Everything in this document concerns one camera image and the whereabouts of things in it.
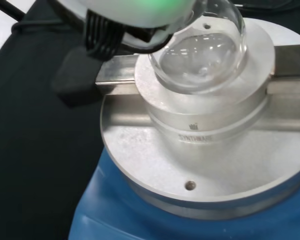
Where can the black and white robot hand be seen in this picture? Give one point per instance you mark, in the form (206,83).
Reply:
(130,17)

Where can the heater with blue base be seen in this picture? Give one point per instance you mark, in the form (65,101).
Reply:
(202,155)

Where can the black bench cloth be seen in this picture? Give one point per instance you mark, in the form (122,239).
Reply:
(27,150)

